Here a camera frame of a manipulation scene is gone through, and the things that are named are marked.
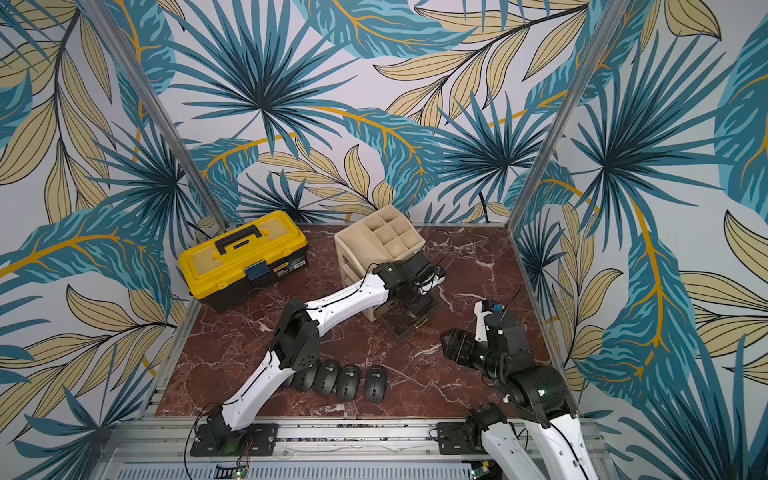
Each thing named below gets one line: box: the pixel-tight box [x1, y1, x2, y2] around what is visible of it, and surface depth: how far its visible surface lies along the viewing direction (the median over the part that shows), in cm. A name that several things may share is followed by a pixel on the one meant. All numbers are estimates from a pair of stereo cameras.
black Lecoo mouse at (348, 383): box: [336, 365, 360, 402], surface depth 83 cm
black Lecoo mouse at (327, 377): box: [313, 359, 341, 396], surface depth 83 cm
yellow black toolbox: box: [178, 210, 309, 311], surface depth 92 cm
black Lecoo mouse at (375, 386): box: [365, 367, 387, 403], surface depth 83 cm
